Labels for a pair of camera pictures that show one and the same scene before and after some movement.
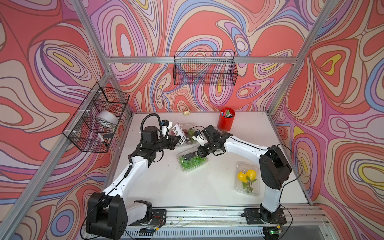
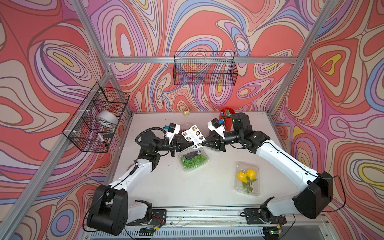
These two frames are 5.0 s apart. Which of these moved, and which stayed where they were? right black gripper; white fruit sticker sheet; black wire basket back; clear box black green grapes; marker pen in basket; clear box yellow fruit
Moved: right black gripper; white fruit sticker sheet
Stayed: black wire basket back; clear box yellow fruit; clear box black green grapes; marker pen in basket
